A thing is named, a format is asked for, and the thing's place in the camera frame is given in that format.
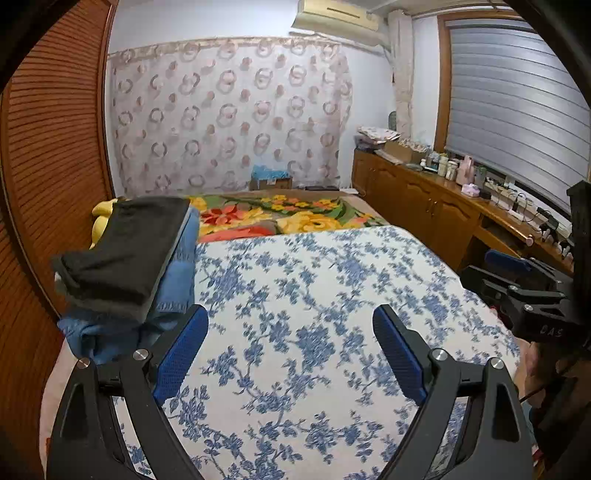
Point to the white wall air conditioner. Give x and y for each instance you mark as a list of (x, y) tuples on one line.
[(337, 16)]

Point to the folded grey pants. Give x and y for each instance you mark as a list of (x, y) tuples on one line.
[(165, 277)]

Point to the long wooden cabinet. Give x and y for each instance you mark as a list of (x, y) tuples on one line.
[(415, 198)]

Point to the small pink container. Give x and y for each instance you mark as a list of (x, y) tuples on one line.
[(471, 189)]

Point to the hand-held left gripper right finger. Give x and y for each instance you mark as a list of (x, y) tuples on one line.
[(401, 355)]

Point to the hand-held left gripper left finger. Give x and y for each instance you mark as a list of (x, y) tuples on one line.
[(180, 355)]

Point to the colourful flower print blanket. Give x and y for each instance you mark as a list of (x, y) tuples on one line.
[(240, 217)]

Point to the open cardboard box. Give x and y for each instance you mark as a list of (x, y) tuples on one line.
[(406, 150)]

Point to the pink bottle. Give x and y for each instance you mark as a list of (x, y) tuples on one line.
[(466, 170)]

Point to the yellow pillow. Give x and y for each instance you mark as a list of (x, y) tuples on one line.
[(99, 217)]

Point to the wooden louvred wardrobe door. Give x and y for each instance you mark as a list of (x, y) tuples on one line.
[(51, 138)]

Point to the circle print wall curtain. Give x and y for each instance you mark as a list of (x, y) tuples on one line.
[(231, 115)]

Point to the wrapped vertical pipe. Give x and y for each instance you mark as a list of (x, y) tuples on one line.
[(400, 69)]

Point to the black pants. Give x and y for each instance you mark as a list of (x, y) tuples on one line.
[(120, 249)]

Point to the white blue floral bedspread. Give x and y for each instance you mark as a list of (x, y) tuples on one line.
[(300, 300)]

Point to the row of small bottles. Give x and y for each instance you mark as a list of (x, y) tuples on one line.
[(441, 166)]

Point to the white power strip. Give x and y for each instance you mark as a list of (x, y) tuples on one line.
[(508, 198)]

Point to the grey window blind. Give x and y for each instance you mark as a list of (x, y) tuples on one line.
[(508, 92)]

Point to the folded printed cloth stack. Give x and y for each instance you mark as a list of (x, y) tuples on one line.
[(376, 134)]

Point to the person's right hand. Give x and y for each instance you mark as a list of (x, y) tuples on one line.
[(540, 374)]

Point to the cardboard box with blue contents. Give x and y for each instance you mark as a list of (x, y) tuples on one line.
[(270, 177)]

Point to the folded blue jeans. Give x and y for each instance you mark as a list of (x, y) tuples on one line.
[(106, 337)]

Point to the wooden wardrobe side panel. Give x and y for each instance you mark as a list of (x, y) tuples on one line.
[(106, 92)]

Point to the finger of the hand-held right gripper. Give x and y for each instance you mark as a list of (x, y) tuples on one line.
[(485, 286), (505, 261)]

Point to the wooden window frame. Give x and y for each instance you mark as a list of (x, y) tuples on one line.
[(442, 92)]

